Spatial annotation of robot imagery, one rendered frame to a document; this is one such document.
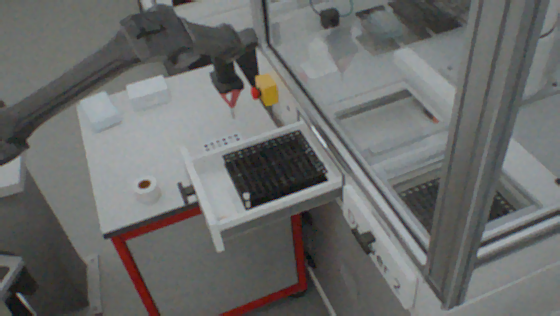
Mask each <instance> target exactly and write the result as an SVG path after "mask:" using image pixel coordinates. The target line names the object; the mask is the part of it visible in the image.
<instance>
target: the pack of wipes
mask: <svg viewBox="0 0 560 316"><path fill-rule="evenodd" d="M80 105H81V107H82V109H83V112H84V113H85V115H86V116H87V118H88V119H89V122H90V123H91V125H92V126H93V127H94V129H95V131H96V132H98V131H101V130H102V129H104V128H106V127H108V126H112V125H114V124H117V123H118V122H120V121H122V117H121V114H120V112H119V111H118V109H117V107H116V105H115V104H114V103H113V102H112V99H111V98H110V97H109V96H108V95H107V93H106V91H102V92H101V93H98V94H96V95H94V96H92V97H88V98H85V99H83V100H82V101H80Z"/></svg>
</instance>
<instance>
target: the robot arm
mask: <svg viewBox="0 0 560 316"><path fill-rule="evenodd" d="M119 23H120V25H121V26H122V27H121V28H120V29H118V31H117V32H116V33H115V34H114V35H113V37H112V38H111V39H110V40H108V41H107V43H106V44H104V45H103V46H101V48H100V49H98V50H95V52H93V53H92V54H90V55H89V56H86V57H85V58H83V60H81V61H78V62H77V63H76V64H75V65H73V66H72V67H70V68H68V69H66V70H65V71H64V72H63V73H60V74H59V75H58V76H56V77H55V78H54V79H51V80H50V81H48V82H47V83H46V84H44V85H42V86H41V87H39V88H38V89H36V91H33V92H31V93H30V94H29V95H27V96H26V97H24V98H22V99H21V100H19V101H18V102H17V103H13V104H12V105H9V106H7V105H6V103H4V101H3V99H0V168H1V167H2V166H4V165H6V164H7V163H9V162H13V160H15V159H17V158H18V156H21V153H23V152H24V151H25V150H28V149H30V144H28V142H27V140H26V139H27V138H30V136H31V135H32V133H33V132H35V131H36V129H37V128H38V127H39V126H42V124H43V123H45V122H46V121H48V120H50V119H51V118H53V117H54V116H55V115H58V114H59V113H60V112H62V111H63V110H65V109H67V108H69V107H70V106H71V105H73V104H74V103H77V102H78V101H80V100H81V99H83V97H86V96H88V95H89V94H90V93H92V92H93V91H96V90H97V89H99V88H100V87H101V86H103V85H106V83H108V82H110V81H111V80H112V79H115V78H116V77H118V76H119V75H120V74H122V73H124V72H126V71H128V70H130V69H131V68H134V67H138V66H141V65H143V64H148V62H171V66H172V67H173V68H184V67H187V66H189V65H190V64H192V63H193V62H195V61H197V60H198V59H200V58H201V56H200V55H211V58H212V62H213V70H214V71H212V72H210V73H209V75H210V78H211V82H212V84H213V87H214V88H215V90H216V91H218V93H219V95H220V97H222V98H223V99H224V102H225V103H227V104H228V106H229V107H230V108H235V107H236V102H237V99H238V97H239V96H240V94H241V92H242V90H244V86H245V85H244V82H243V80H242V79H241V78H240V77H239V75H238V74H237V73H236V67H235V63H234V61H235V60H236V59H238V58H239V57H240V56H241V55H242V54H244V53H246V52H248V51H249V50H251V49H255V48H257V47H258V40H259V38H258V37H257V35H256V34H255V32H254V29H253V27H251V28H249V27H248V28H246V29H244V30H242V31H240V32H237V31H236V30H235V28H234V27H233V26H232V25H230V24H227V25H226V24H225V23H222V24H219V26H216V27H214V26H205V25H201V24H196V23H192V22H189V21H188V20H186V19H184V18H183V17H181V16H177V14H176V12H175V10H174V9H173V8H172V6H171V5H167V4H164V3H158V4H155V5H154V6H152V7H150V8H148V9H146V10H145V11H144V12H143V13H140V14H130V15H128V16H127V17H125V18H124V19H123V20H120V21H119ZM230 93H231V97H230V101H229V100H228V98H227V97H226V95H227V94H230Z"/></svg>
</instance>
